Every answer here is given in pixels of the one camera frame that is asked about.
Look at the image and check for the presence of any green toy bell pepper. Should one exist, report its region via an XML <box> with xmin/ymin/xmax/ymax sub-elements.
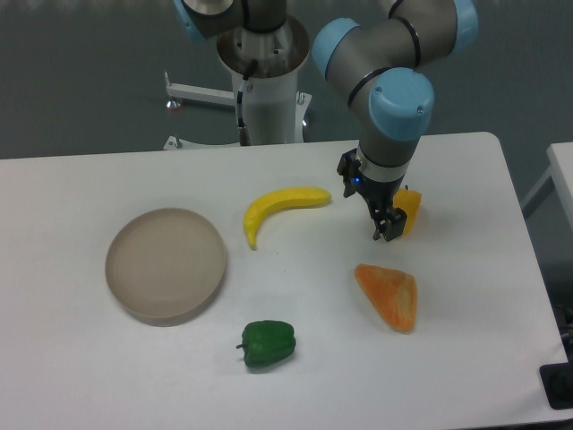
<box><xmin>235</xmin><ymin>320</ymin><xmax>296</xmax><ymax>369</ymax></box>

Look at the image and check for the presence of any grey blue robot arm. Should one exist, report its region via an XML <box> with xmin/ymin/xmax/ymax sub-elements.
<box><xmin>175</xmin><ymin>1</ymin><xmax>478</xmax><ymax>241</ymax></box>

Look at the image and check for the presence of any white side table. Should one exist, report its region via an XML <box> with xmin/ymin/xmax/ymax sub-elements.
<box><xmin>520</xmin><ymin>142</ymin><xmax>572</xmax><ymax>219</ymax></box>

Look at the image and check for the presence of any beige round plate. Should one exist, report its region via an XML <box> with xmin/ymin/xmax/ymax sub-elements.
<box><xmin>105</xmin><ymin>208</ymin><xmax>227</xmax><ymax>326</ymax></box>

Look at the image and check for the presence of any yellow toy pepper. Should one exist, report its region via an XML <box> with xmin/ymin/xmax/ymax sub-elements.
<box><xmin>393</xmin><ymin>187</ymin><xmax>422</xmax><ymax>236</ymax></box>

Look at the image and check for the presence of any yellow toy banana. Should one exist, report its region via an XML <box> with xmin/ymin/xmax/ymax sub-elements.
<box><xmin>243</xmin><ymin>186</ymin><xmax>331</xmax><ymax>251</ymax></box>

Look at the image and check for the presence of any orange toy fruit slice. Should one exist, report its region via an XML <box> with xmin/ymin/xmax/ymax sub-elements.
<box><xmin>355</xmin><ymin>263</ymin><xmax>418</xmax><ymax>333</ymax></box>

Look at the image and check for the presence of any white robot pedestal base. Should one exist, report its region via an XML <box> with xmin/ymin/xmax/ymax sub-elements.
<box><xmin>165</xmin><ymin>15</ymin><xmax>312</xmax><ymax>147</ymax></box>

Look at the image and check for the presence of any black cable on pedestal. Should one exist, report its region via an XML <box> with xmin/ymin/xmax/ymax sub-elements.
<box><xmin>235</xmin><ymin>58</ymin><xmax>258</xmax><ymax>147</ymax></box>

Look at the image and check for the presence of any black device at table edge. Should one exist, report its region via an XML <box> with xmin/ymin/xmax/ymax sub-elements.
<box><xmin>539</xmin><ymin>363</ymin><xmax>572</xmax><ymax>410</ymax></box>

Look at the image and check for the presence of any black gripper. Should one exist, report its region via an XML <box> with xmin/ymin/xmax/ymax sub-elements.
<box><xmin>337</xmin><ymin>150</ymin><xmax>407</xmax><ymax>242</ymax></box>

